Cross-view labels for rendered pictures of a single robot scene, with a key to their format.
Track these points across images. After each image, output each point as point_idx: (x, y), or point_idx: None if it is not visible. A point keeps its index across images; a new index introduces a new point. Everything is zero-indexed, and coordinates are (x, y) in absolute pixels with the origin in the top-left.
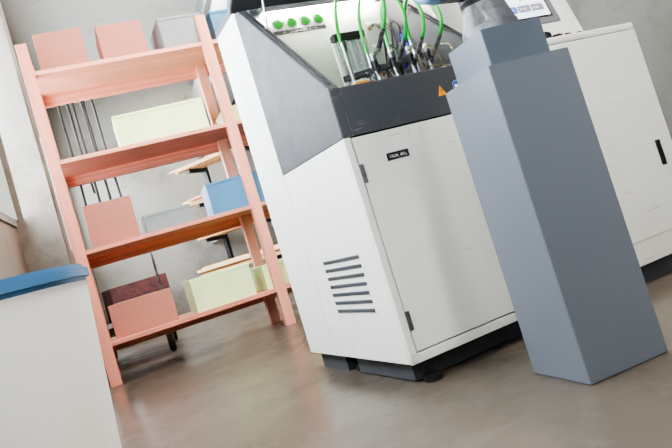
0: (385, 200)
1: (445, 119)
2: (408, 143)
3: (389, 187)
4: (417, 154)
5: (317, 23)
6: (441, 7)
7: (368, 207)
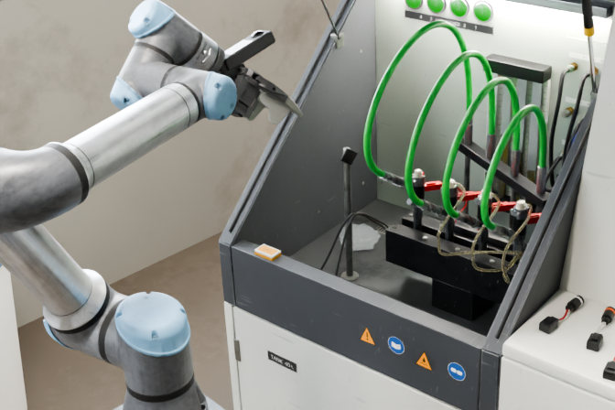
0: (254, 391)
1: (361, 371)
2: (298, 360)
3: (263, 383)
4: (307, 378)
5: (480, 21)
6: (609, 151)
7: (234, 383)
